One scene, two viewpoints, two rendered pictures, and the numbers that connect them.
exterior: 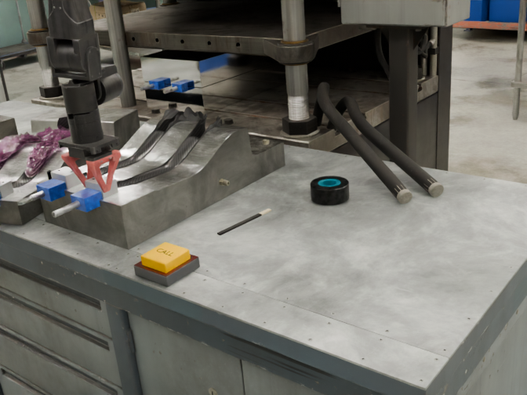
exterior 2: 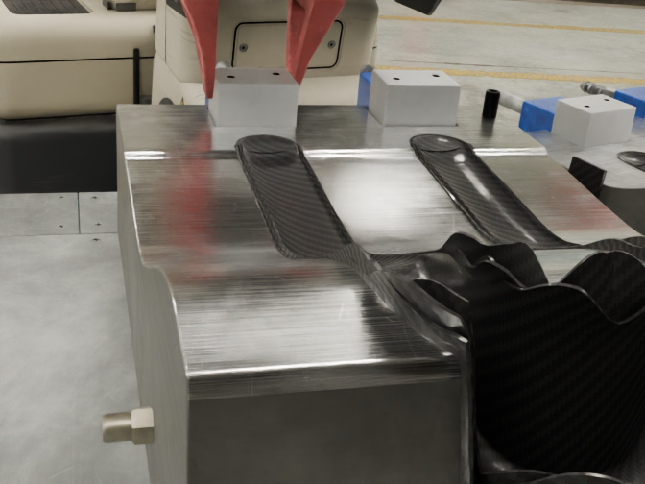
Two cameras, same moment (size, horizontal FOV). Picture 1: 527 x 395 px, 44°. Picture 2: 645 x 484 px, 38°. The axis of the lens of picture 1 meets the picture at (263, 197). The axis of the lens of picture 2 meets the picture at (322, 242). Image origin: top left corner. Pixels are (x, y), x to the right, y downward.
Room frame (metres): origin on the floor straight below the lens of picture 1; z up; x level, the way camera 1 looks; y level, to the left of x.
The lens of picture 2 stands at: (1.53, -0.13, 1.08)
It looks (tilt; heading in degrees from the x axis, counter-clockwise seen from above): 25 degrees down; 124
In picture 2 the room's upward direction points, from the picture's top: 5 degrees clockwise
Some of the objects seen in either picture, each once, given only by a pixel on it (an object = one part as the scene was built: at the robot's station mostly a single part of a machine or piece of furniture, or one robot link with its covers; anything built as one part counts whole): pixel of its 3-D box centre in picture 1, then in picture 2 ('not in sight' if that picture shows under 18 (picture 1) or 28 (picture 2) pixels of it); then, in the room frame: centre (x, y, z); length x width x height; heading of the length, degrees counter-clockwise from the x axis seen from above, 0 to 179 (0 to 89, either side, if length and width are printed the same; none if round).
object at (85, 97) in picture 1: (81, 96); not in sight; (1.17, 0.31, 1.08); 0.07 x 0.06 x 0.07; 156
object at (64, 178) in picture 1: (47, 191); (390, 95); (1.20, 0.42, 0.89); 0.13 x 0.05 x 0.05; 140
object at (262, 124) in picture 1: (228, 93); not in sight; (2.43, 0.10, 0.76); 1.30 x 0.84 x 0.07; 50
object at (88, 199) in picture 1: (82, 201); (238, 94); (1.13, 0.34, 0.89); 0.13 x 0.05 x 0.05; 141
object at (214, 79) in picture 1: (221, 69); not in sight; (2.33, 0.11, 0.87); 0.50 x 0.27 x 0.17; 140
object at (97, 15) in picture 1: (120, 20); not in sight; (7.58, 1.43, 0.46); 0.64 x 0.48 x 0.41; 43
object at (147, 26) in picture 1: (227, 40); not in sight; (2.42, 0.08, 0.96); 1.29 x 0.83 x 0.18; 50
